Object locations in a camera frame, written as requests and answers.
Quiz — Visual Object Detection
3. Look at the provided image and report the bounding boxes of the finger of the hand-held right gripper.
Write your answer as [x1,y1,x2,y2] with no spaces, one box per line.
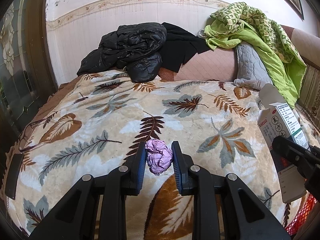
[271,135,320,204]

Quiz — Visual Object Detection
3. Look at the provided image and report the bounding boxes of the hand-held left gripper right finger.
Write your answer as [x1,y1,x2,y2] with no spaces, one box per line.
[171,141,292,240]

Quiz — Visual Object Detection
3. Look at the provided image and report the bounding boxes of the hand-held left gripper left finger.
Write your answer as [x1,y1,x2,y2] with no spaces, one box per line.
[29,144,148,240]

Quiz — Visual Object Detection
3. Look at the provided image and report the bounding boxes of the purple paper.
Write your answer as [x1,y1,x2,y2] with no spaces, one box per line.
[145,139,173,176]

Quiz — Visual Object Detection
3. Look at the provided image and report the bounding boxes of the white green carton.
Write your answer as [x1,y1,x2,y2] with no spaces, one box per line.
[257,83,312,203]

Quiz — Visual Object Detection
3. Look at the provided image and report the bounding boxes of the red plastic basket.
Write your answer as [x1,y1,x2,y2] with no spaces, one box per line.
[285,190,320,235]

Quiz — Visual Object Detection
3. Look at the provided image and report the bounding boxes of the leaf print blanket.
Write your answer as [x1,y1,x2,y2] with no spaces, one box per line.
[5,70,320,240]

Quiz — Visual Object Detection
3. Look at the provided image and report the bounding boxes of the green blanket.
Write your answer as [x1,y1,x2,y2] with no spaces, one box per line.
[204,2,307,108]

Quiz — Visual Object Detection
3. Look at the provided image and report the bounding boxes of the grey quilted cover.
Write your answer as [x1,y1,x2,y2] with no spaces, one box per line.
[234,41,275,90]

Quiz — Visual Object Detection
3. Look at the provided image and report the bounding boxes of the pink brown sofa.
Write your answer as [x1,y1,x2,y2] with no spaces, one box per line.
[157,25,320,120]

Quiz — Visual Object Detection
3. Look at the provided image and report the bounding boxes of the black cloth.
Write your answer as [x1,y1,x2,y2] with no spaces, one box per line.
[160,22,213,73]

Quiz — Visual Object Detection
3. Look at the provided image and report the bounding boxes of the black puffer jacket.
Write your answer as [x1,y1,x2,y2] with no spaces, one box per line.
[76,22,167,83]

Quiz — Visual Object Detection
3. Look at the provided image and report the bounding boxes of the black flat case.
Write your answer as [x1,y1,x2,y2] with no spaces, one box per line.
[4,152,25,200]

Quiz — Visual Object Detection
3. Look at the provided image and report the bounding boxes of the wooden glass door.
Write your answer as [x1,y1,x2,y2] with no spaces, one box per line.
[0,0,59,155]

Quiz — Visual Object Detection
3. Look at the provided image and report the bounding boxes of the thin frame glasses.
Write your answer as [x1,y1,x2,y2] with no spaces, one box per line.
[19,119,59,153]

